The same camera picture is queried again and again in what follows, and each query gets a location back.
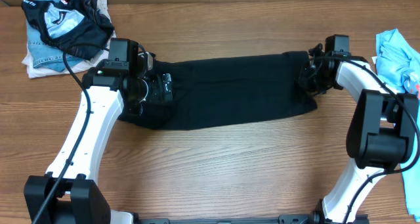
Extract light blue garment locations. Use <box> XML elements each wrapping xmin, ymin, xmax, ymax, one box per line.
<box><xmin>374</xmin><ymin>29</ymin><xmax>419</xmax><ymax>222</ymax></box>

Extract folded white cloth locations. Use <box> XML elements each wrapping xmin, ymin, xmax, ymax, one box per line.
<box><xmin>22</xmin><ymin>0</ymin><xmax>116</xmax><ymax>78</ymax></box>

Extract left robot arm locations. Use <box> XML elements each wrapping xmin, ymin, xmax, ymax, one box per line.
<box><xmin>24</xmin><ymin>38</ymin><xmax>173</xmax><ymax>223</ymax></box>

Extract folded blue denim jeans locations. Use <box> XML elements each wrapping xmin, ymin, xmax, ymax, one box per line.
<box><xmin>22</xmin><ymin>0</ymin><xmax>86</xmax><ymax>72</ymax></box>

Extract black t-shirt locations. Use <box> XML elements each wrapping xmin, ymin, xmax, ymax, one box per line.
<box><xmin>119</xmin><ymin>51</ymin><xmax>317</xmax><ymax>130</ymax></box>

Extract black and grey jersey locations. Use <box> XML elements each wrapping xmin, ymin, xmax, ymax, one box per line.
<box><xmin>21</xmin><ymin>0</ymin><xmax>114</xmax><ymax>60</ymax></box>

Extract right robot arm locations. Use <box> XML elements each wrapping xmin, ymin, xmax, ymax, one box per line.
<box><xmin>297</xmin><ymin>35</ymin><xmax>419</xmax><ymax>223</ymax></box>

